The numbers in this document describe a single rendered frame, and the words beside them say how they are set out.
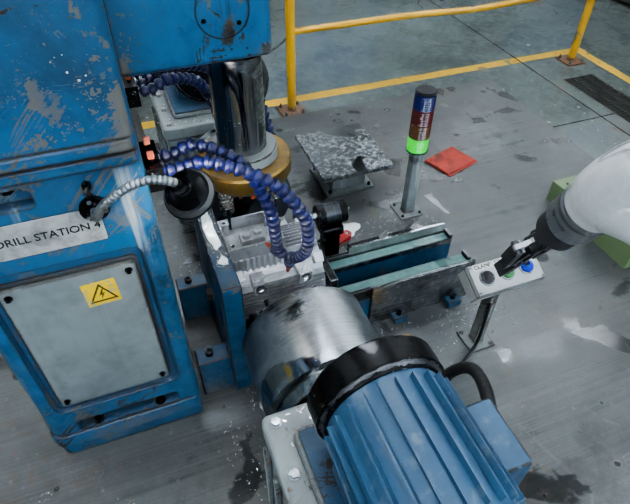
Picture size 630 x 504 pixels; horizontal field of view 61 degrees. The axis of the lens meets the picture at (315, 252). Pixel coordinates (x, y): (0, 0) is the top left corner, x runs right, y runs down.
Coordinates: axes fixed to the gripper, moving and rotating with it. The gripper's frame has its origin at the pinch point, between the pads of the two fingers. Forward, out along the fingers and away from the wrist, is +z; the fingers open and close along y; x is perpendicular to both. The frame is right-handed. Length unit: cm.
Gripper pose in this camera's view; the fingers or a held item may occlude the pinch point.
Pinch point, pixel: (507, 264)
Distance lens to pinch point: 115.0
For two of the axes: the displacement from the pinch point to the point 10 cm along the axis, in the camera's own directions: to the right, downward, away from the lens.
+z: -1.7, 3.6, 9.2
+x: 3.1, 9.0, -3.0
